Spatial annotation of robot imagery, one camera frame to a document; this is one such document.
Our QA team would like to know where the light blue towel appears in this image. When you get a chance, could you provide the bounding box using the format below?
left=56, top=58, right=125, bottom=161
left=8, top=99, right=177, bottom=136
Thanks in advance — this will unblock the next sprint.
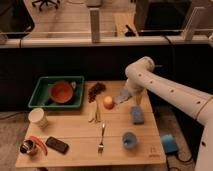
left=113, top=88, right=131, bottom=104

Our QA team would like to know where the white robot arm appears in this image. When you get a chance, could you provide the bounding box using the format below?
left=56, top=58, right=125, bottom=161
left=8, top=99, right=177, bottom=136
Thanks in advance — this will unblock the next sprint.
left=125, top=56, right=213, bottom=171

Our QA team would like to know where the blue sponge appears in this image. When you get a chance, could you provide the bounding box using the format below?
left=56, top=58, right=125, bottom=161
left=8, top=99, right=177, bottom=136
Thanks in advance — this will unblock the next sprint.
left=131, top=106, right=144, bottom=124

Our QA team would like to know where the orange fruit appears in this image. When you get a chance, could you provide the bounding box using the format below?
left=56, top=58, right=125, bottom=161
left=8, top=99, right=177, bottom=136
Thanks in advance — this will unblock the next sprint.
left=103, top=96, right=114, bottom=109

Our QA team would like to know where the bunch of dark grapes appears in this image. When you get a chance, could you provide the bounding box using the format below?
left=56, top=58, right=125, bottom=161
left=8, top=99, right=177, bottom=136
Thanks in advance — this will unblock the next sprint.
left=88, top=82, right=106, bottom=102

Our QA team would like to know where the blue cup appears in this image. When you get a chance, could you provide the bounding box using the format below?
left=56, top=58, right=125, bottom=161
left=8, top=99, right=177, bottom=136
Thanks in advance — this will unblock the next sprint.
left=122, top=132, right=137, bottom=149

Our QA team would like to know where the blue device on floor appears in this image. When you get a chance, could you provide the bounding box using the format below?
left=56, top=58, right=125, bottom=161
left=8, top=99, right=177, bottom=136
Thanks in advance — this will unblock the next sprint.
left=161, top=134, right=178, bottom=154

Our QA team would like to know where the silver fork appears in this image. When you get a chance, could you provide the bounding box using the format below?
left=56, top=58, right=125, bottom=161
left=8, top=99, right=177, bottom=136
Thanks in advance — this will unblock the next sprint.
left=98, top=123, right=106, bottom=154

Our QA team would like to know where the small object in bin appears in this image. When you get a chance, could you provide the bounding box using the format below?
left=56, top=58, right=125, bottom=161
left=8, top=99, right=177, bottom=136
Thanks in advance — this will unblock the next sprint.
left=70, top=81, right=77, bottom=90

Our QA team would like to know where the orange bowl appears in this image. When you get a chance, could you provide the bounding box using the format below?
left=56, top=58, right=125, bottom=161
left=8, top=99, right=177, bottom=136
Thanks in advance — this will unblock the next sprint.
left=49, top=81, right=74, bottom=104

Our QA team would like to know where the black smartphone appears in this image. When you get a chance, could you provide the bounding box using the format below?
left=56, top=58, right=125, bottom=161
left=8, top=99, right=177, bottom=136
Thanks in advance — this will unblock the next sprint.
left=45, top=137, right=69, bottom=154

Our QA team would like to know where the green plastic bin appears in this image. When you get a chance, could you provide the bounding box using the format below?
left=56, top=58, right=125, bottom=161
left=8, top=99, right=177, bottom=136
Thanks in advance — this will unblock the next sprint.
left=28, top=76, right=84, bottom=110

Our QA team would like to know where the white paper cup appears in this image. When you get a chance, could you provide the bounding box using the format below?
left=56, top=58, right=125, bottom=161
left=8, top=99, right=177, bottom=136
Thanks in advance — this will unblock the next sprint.
left=28, top=108, right=48, bottom=129

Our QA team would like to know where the red chili pepper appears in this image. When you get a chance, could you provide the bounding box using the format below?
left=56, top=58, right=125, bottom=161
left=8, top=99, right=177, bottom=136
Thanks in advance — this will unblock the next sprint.
left=27, top=136, right=48, bottom=156

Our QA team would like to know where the small metal cup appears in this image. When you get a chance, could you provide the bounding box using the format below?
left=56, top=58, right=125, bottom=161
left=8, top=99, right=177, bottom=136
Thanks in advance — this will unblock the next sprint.
left=20, top=140, right=37, bottom=156

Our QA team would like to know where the black office chair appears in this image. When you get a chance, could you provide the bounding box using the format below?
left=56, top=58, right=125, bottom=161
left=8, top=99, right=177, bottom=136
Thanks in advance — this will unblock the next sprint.
left=31, top=0, right=60, bottom=12

